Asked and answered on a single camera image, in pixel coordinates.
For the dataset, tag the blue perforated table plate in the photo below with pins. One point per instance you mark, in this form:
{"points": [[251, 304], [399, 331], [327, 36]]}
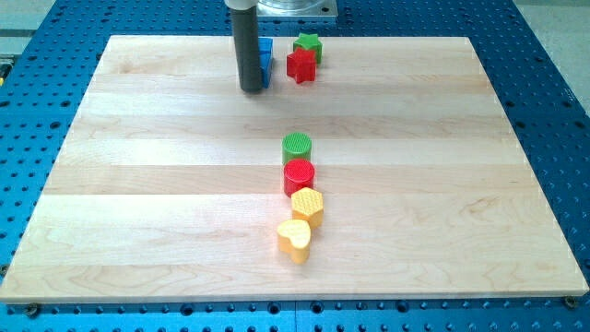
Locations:
{"points": [[537, 56]]}

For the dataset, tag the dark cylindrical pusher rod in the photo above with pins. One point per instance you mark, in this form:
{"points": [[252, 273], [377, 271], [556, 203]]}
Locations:
{"points": [[245, 35]]}

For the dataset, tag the green star block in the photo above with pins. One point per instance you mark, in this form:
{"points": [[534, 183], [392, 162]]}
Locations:
{"points": [[309, 42]]}

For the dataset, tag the light wooden board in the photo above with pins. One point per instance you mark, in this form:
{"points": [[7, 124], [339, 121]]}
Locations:
{"points": [[169, 185]]}

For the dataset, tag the red cylinder block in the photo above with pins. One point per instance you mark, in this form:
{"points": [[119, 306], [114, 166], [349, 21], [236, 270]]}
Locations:
{"points": [[297, 174]]}

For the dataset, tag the white rod mount collar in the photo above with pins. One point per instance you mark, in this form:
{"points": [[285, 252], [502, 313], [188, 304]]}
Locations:
{"points": [[241, 4]]}

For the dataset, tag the green cylinder block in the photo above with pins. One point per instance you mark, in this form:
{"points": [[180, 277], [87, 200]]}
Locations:
{"points": [[296, 145]]}

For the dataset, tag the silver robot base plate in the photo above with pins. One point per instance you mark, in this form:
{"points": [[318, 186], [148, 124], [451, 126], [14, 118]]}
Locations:
{"points": [[297, 8]]}

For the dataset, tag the yellow heart block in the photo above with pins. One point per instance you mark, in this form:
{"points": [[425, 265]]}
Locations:
{"points": [[294, 238]]}

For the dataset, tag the red star block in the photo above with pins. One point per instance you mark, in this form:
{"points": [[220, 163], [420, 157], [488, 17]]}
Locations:
{"points": [[301, 65]]}

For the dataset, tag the yellow hexagon block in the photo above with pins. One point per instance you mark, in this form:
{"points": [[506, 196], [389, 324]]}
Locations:
{"points": [[308, 204]]}

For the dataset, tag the blue block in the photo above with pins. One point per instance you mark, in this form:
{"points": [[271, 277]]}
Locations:
{"points": [[266, 60]]}

